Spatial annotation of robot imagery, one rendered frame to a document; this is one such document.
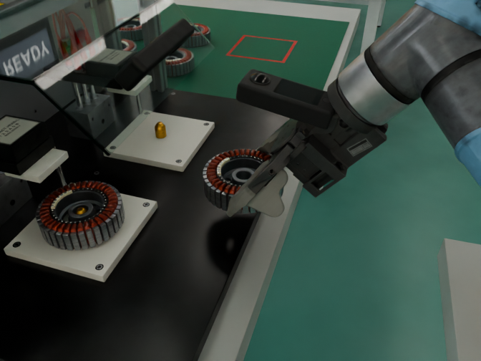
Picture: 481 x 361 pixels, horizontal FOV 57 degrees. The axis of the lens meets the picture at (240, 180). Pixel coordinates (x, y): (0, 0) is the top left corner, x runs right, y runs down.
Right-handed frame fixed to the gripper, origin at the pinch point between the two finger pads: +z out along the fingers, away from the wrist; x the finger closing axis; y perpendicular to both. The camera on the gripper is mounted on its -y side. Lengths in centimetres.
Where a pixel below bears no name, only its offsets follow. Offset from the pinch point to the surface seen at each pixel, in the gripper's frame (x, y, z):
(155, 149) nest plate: 9.9, -11.8, 15.3
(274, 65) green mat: 58, -3, 12
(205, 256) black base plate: -9.6, 2.3, 6.0
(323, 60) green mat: 65, 6, 5
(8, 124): -9.1, -27.7, 10.1
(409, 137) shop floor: 162, 80, 42
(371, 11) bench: 151, 19, 11
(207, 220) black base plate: -2.9, 0.5, 7.4
